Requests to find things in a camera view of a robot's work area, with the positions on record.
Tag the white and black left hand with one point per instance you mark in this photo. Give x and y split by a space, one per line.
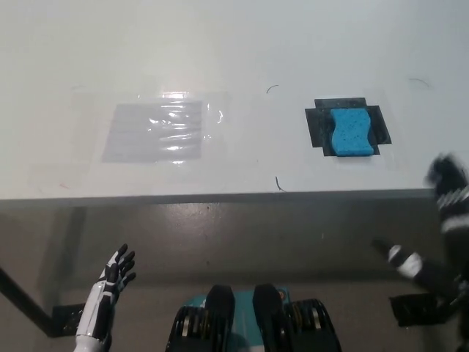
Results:
97 308

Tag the black floor plate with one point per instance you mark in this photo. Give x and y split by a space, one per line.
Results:
67 319
410 309

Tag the blue soft sponge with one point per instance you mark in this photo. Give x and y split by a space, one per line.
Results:
351 132

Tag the black table leg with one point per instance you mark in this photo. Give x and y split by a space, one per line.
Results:
25 300

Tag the grey patch under clear film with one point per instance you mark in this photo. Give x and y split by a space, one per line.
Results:
146 135

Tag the black tape patch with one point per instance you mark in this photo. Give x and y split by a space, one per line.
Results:
317 124

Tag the white and black right hand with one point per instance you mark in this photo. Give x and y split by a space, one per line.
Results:
454 220

